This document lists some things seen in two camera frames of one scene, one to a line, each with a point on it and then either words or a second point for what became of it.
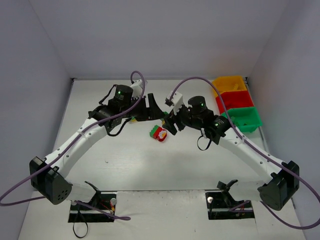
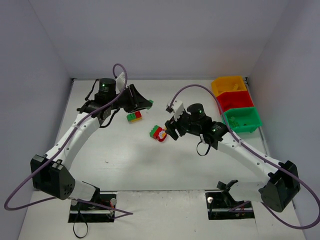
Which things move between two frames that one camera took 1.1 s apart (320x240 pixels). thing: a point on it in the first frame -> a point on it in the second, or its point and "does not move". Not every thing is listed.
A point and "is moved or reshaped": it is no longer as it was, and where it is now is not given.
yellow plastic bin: [227, 83] does not move
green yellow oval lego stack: [163, 120] is moved or reshaped
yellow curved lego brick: [235, 88] does not move
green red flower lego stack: [157, 132] does not move
